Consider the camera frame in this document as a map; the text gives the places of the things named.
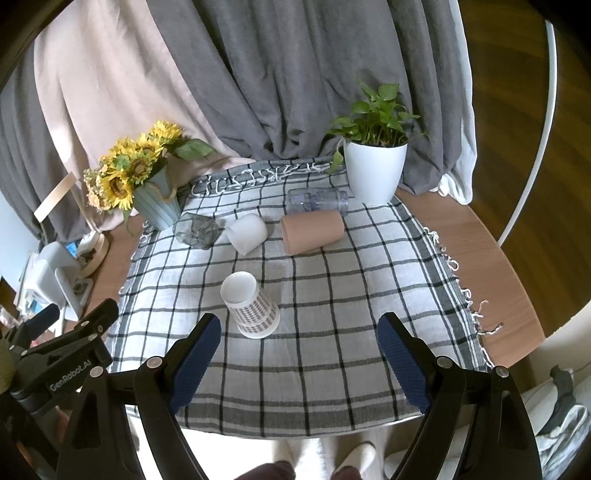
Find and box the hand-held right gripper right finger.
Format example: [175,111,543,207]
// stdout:
[378,312,543,480]

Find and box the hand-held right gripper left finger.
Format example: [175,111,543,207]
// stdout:
[58,313,222,480]

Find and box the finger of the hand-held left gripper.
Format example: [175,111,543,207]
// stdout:
[9,305,61,345]
[21,298,119,359]

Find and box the patterned paper cup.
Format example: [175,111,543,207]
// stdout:
[220,271,281,340]

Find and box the grey glass cup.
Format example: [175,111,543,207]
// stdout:
[173,213,225,250]

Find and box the white cup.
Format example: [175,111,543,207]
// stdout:
[226,213,269,256]

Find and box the tan cup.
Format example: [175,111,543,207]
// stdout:
[280,210,345,256]

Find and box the clear plastic cup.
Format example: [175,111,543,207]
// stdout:
[287,187,349,217]

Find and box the white stand device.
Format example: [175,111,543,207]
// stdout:
[28,242,93,319]

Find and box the round wooden tray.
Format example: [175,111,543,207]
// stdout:
[76,231,112,278]

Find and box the white slipper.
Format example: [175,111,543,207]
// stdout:
[335,440,377,476]

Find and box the black white plaid tablecloth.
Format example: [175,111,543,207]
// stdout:
[107,159,502,437]

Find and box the wooden stick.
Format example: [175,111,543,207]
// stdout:
[34,172,77,222]

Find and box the pale blue ribbed vase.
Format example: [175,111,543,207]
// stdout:
[133,166,182,230]

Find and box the person's left leg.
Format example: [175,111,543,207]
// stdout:
[231,460,296,480]

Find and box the yellow sunflower bouquet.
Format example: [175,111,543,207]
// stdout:
[83,121,218,213]

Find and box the grey white cloth pile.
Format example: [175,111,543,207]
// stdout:
[531,364,589,480]

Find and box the white ribbed plant pot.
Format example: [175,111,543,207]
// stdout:
[344,141,408,206]

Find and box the white curtain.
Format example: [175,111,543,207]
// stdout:
[436,14,477,206]

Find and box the beige curtain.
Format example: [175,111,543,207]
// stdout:
[32,0,257,232]

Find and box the green leafy plant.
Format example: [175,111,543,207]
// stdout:
[325,82,428,174]

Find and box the grey curtain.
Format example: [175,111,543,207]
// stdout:
[0,0,467,241]

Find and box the white hoop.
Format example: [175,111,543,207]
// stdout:
[496,21,557,245]

